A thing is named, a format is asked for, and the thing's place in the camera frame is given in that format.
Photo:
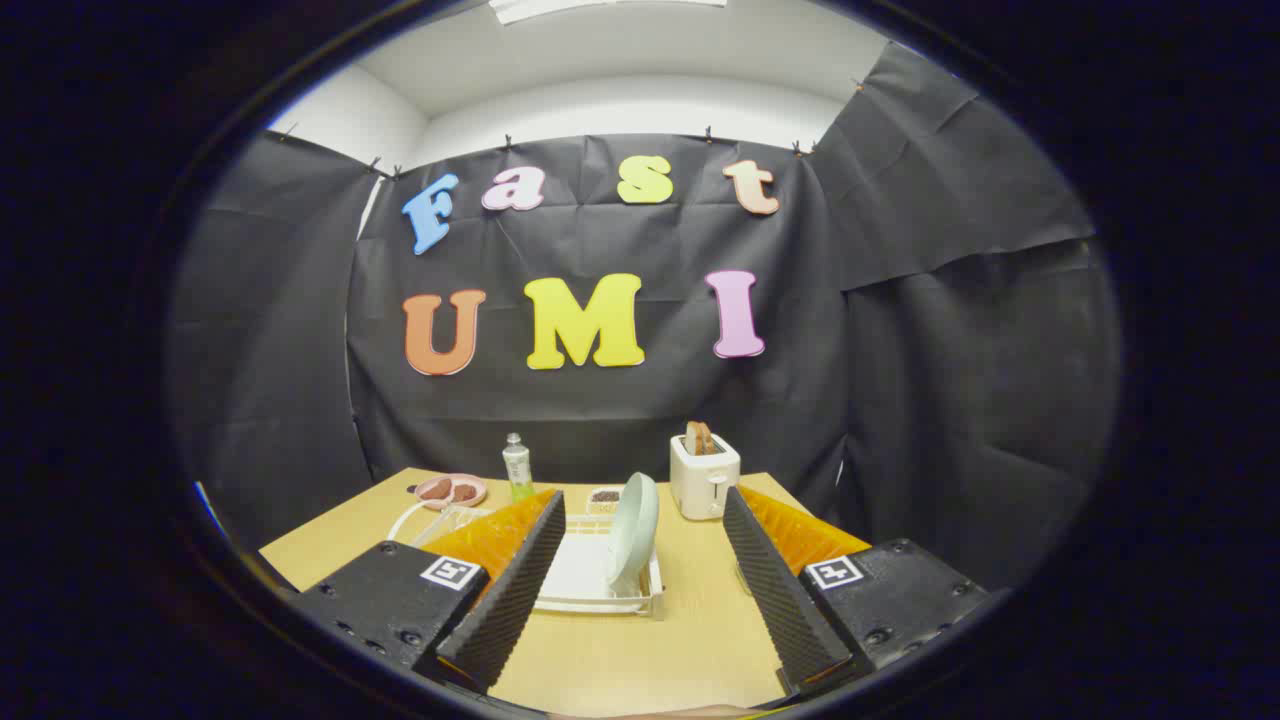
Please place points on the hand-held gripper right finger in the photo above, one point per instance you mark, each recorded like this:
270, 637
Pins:
770, 590

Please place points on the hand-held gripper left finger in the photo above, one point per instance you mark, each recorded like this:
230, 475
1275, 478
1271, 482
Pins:
520, 580

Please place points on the pale green plate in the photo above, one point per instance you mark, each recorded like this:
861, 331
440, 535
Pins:
635, 530

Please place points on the small pink plate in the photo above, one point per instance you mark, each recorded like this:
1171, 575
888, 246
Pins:
481, 491

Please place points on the white drip tray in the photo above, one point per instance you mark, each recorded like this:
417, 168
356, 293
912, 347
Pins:
580, 570

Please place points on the reddish brown food piece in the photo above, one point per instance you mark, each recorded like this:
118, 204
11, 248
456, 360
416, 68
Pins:
437, 489
465, 492

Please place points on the clear bottle with green liquid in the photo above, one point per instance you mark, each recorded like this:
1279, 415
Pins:
517, 470

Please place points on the white divided seed container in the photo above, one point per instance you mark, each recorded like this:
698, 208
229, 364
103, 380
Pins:
605, 496

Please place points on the white toaster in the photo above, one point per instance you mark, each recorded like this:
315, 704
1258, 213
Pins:
700, 485

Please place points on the brown bread slice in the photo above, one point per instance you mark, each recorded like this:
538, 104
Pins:
698, 438

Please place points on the black backdrop cloth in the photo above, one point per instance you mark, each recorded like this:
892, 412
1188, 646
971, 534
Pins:
600, 400

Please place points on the ceiling light panel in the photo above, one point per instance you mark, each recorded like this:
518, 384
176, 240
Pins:
560, 8

